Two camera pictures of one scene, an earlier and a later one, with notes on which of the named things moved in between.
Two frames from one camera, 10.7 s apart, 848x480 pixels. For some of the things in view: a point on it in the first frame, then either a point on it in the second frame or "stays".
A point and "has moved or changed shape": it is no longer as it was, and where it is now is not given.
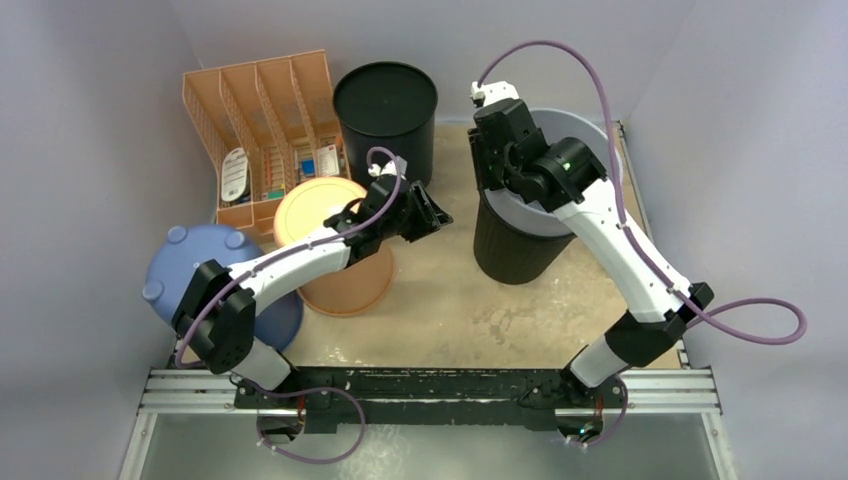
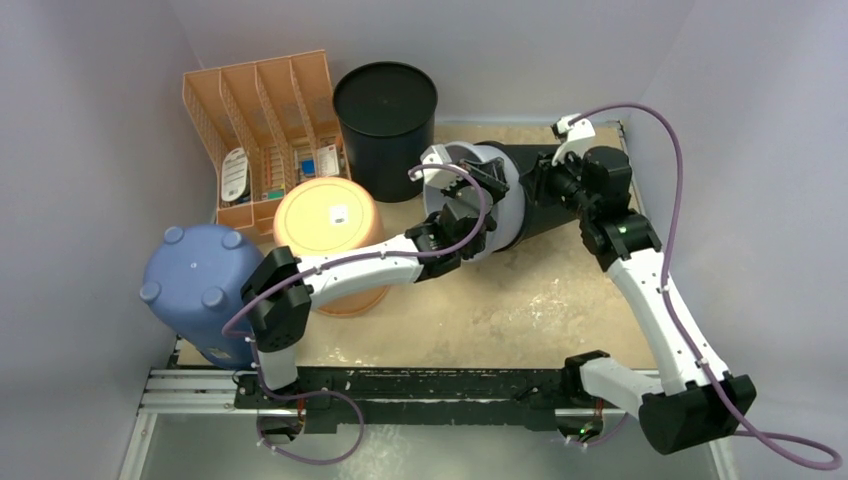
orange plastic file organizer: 268,125 stays
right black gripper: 480,162 to 544,179
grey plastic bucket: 557,124 to 508,212
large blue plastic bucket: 276,324 stays
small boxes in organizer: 327,165 stays
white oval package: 236,176 stays
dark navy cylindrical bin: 388,105 stays
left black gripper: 429,218 to 490,176
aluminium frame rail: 209,393 stays
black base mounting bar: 429,399 stays
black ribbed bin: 508,255 has moved or changed shape
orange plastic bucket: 300,216 stays
